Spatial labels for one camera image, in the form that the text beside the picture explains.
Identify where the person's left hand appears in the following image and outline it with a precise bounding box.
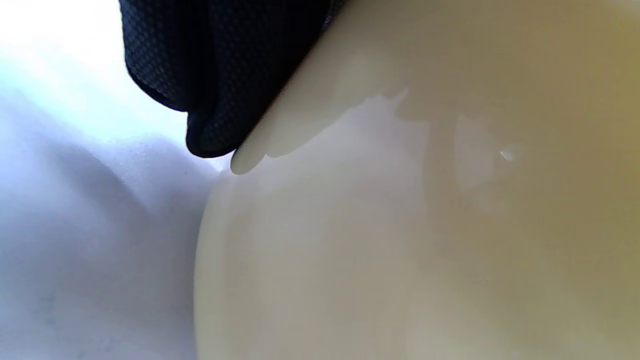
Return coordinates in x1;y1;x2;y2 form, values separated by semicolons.
119;0;346;159

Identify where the yellow plastic basin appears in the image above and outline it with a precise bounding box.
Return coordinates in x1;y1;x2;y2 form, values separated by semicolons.
194;0;640;360

